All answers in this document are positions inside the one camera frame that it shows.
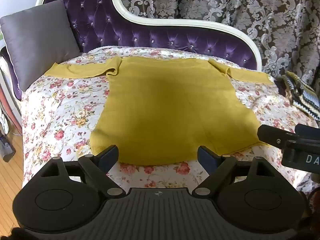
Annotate brown silver damask curtain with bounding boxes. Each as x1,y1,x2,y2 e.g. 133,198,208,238
122,0,319,88

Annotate striped knit garment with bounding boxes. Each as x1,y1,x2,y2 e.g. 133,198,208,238
274,70,319,121

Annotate purple tufted white-framed headboard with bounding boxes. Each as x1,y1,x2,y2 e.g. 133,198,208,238
0,0,263,100

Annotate grey satin pillow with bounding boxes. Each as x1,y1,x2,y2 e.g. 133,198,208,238
1,0,80,92

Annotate grey vacuum cleaner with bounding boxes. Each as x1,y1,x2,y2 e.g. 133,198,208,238
0,132,16,163

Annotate mustard yellow knit sweater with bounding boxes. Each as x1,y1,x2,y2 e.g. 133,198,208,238
47,56,271,166

